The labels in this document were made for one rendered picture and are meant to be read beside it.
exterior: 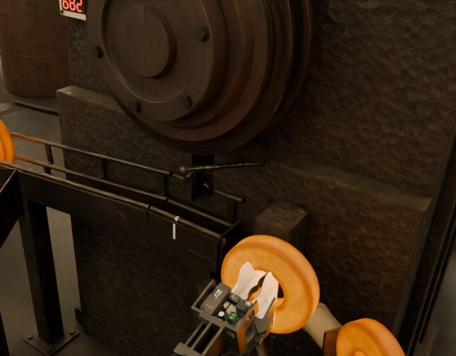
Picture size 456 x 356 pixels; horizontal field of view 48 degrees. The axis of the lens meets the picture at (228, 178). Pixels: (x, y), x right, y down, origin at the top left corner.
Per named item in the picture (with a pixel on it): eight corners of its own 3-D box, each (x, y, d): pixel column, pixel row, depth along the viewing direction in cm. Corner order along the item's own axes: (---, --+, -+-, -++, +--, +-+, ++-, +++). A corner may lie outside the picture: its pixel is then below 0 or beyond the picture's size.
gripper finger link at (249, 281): (272, 246, 74) (238, 293, 69) (274, 271, 78) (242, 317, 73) (253, 238, 76) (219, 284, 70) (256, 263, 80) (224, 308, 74)
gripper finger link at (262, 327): (284, 301, 72) (253, 352, 67) (284, 307, 73) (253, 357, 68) (255, 287, 74) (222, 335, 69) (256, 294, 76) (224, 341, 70)
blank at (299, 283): (231, 222, 80) (219, 231, 77) (325, 251, 72) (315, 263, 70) (231, 301, 87) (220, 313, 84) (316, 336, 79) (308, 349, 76)
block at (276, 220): (269, 284, 119) (279, 194, 107) (300, 298, 115) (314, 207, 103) (244, 310, 111) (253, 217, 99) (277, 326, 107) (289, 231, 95)
